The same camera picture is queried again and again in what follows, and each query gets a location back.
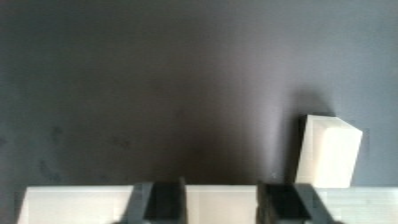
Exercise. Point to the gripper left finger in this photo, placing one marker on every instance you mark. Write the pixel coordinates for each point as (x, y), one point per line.
(157, 204)

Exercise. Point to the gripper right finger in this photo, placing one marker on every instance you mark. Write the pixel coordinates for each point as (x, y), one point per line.
(291, 205)

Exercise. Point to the white cabinet body box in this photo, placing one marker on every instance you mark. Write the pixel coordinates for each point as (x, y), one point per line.
(221, 204)

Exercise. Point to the white U-shaped boundary frame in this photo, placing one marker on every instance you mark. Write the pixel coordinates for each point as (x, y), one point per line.
(330, 151)

